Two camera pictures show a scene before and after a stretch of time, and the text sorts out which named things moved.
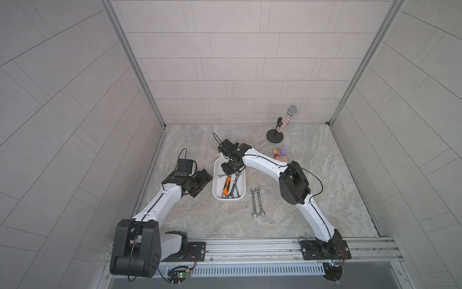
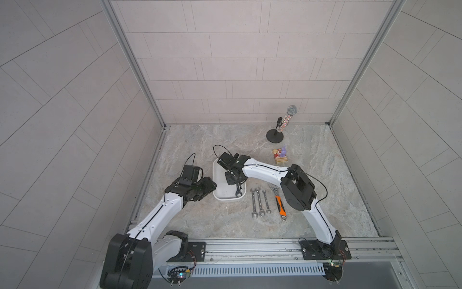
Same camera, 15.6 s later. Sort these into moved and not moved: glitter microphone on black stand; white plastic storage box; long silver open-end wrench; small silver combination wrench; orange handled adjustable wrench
Moved: orange handled adjustable wrench; small silver combination wrench
Not moved: long silver open-end wrench; glitter microphone on black stand; white plastic storage box
